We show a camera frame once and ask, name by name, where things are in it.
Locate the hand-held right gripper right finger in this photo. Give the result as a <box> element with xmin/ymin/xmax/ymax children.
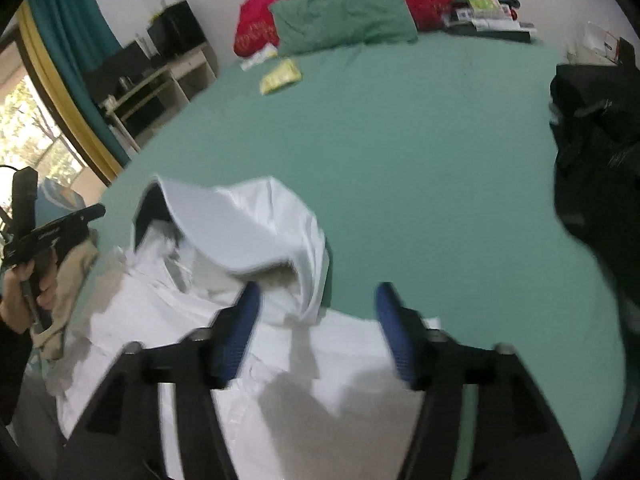
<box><xmin>375</xmin><ymin>282</ymin><xmax>583</xmax><ymax>480</ymax></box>

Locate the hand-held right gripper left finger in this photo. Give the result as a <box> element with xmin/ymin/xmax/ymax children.
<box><xmin>55</xmin><ymin>282</ymin><xmax>263</xmax><ymax>480</ymax></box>

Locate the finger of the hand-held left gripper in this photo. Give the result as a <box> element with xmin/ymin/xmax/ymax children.
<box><xmin>11</xmin><ymin>167</ymin><xmax>39</xmax><ymax>243</ymax></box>
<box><xmin>70</xmin><ymin>203</ymin><xmax>107</xmax><ymax>226</ymax></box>

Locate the white garment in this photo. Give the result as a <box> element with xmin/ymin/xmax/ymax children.
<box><xmin>45</xmin><ymin>175</ymin><xmax>443</xmax><ymax>480</ymax></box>

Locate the pile of black clothes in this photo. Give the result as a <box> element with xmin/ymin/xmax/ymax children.
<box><xmin>549</xmin><ymin>62</ymin><xmax>640</xmax><ymax>311</ymax></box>

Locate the person's left hand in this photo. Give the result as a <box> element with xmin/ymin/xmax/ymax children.
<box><xmin>0</xmin><ymin>255</ymin><xmax>62</xmax><ymax>333</ymax></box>

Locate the teal printed cushion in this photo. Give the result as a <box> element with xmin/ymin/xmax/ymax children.
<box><xmin>37</xmin><ymin>177</ymin><xmax>88</xmax><ymax>221</ymax></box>

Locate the beige garment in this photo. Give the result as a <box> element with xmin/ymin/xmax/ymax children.
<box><xmin>30</xmin><ymin>240</ymin><xmax>101</xmax><ymax>361</ymax></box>

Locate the black glossy cloth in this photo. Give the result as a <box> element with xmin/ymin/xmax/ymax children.
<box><xmin>134</xmin><ymin>187</ymin><xmax>176</xmax><ymax>251</ymax></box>

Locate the window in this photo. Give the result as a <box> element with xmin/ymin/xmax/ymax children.
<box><xmin>0</xmin><ymin>35</ymin><xmax>96</xmax><ymax>196</ymax></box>

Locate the yellow curtain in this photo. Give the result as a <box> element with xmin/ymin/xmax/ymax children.
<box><xmin>17</xmin><ymin>5</ymin><xmax>116</xmax><ymax>186</ymax></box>

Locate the black speaker box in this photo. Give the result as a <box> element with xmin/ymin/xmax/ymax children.
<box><xmin>82</xmin><ymin>40</ymin><xmax>156</xmax><ymax>106</ymax></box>
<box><xmin>146</xmin><ymin>0</ymin><xmax>206</xmax><ymax>58</ymax></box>

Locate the bed with green sheet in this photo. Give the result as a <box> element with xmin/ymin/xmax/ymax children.
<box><xmin>30</xmin><ymin>30</ymin><xmax>628</xmax><ymax>480</ymax></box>

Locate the light wooden desk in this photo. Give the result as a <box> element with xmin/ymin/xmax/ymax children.
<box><xmin>97</xmin><ymin>42</ymin><xmax>221</xmax><ymax>156</ymax></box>

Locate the teal curtain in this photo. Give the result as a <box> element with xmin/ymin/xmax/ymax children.
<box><xmin>27</xmin><ymin>0</ymin><xmax>133</xmax><ymax>171</ymax></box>

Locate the white paper leaflet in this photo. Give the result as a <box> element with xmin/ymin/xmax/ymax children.
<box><xmin>240</xmin><ymin>45</ymin><xmax>278</xmax><ymax>71</ymax></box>

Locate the yellow packet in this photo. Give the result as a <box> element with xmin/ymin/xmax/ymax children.
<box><xmin>260</xmin><ymin>58</ymin><xmax>303</xmax><ymax>95</ymax></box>

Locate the green pillow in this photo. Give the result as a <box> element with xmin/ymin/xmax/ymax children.
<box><xmin>269</xmin><ymin>0</ymin><xmax>420</xmax><ymax>58</ymax></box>

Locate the pile of books and papers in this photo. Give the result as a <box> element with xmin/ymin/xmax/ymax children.
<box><xmin>442</xmin><ymin>0</ymin><xmax>538</xmax><ymax>43</ymax></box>

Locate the white cardboard box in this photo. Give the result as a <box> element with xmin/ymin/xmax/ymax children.
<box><xmin>567</xmin><ymin>21</ymin><xmax>623</xmax><ymax>66</ymax></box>

